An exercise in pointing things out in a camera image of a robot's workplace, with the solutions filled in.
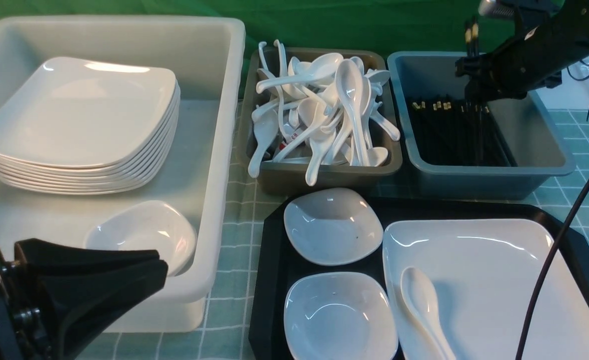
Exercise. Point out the green backdrop cloth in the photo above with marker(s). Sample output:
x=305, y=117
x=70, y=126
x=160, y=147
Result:
x=380, y=26

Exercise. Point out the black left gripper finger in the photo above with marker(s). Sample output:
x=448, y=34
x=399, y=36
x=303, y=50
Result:
x=35, y=257
x=76, y=309

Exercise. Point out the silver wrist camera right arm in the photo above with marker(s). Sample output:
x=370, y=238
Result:
x=497, y=9

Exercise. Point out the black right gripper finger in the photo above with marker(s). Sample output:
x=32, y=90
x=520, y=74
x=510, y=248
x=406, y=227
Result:
x=476, y=104

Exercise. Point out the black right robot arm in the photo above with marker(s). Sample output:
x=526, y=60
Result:
x=572, y=17

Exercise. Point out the pile of white spoons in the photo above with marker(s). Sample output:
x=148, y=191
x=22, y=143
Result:
x=319, y=113

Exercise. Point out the white spoon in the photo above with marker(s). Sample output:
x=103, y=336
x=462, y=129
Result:
x=420, y=298

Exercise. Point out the white bowl in tub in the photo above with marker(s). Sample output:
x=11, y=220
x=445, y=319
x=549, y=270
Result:
x=148, y=225

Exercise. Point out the white bowl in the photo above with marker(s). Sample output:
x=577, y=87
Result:
x=339, y=316
x=148, y=225
x=332, y=227

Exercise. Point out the large white plastic tub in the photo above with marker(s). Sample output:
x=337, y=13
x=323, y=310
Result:
x=206, y=54

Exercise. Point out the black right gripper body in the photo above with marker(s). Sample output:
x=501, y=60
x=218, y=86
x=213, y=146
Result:
x=523, y=63

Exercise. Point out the pile of black chopsticks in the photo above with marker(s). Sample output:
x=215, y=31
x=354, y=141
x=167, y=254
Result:
x=444, y=134

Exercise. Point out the large white rice plate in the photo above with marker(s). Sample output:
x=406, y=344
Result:
x=484, y=272

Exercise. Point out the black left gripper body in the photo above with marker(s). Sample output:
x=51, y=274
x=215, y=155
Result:
x=22, y=336

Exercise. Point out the stack of white square plates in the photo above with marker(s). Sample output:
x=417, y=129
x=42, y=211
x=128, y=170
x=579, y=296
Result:
x=83, y=127

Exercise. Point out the green checked tablecloth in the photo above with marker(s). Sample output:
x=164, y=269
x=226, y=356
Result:
x=223, y=333

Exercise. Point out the blue-grey chopstick bin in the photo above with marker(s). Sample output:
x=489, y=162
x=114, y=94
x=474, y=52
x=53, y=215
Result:
x=525, y=124

